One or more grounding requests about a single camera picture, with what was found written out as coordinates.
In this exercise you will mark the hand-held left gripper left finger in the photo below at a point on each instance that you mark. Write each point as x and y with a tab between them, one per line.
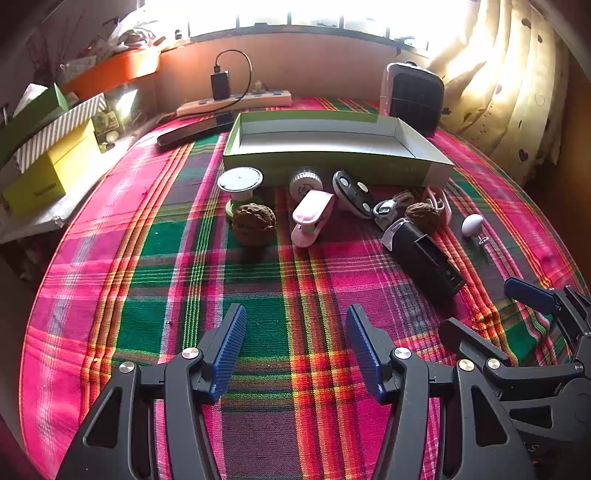
228	355

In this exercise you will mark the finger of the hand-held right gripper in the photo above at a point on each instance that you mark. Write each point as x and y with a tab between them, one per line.
531	295
461	337

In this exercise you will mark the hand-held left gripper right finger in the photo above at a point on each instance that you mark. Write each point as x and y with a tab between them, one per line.
364	355

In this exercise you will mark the black rectangular device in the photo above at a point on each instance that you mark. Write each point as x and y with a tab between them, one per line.
425	254

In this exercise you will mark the white knob with screw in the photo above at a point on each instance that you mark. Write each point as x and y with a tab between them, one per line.
471	225

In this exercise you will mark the small brown walnut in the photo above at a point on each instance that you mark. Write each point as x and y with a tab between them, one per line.
421	214

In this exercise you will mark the large brown walnut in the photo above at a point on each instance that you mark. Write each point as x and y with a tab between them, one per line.
253	224

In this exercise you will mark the black oval device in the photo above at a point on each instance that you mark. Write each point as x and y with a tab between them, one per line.
351	194

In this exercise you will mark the white and green spool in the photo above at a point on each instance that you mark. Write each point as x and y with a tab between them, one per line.
240	180

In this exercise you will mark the white ribbed round cap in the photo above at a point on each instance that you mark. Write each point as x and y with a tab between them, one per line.
302	182

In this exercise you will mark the green cardboard box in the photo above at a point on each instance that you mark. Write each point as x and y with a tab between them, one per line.
323	164

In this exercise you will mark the cream heart print curtain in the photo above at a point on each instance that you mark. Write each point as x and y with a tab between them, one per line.
508	92

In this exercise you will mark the black smartphone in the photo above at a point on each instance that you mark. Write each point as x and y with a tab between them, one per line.
194	131

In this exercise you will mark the small grey heater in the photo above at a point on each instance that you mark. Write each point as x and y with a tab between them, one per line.
413	101

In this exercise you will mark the yellow box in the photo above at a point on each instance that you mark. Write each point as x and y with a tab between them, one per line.
41	180

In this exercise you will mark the white power strip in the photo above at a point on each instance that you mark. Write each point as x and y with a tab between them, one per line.
258	99

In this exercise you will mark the black charger adapter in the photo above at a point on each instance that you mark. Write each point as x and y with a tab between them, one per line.
220	85

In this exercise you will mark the small white plug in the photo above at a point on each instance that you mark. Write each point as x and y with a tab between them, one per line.
260	86

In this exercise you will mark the black window latch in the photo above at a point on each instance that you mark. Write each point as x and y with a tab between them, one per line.
406	47

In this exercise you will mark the striped box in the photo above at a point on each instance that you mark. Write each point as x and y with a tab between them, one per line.
60	124

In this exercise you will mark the orange tray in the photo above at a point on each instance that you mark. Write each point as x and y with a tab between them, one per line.
115	69

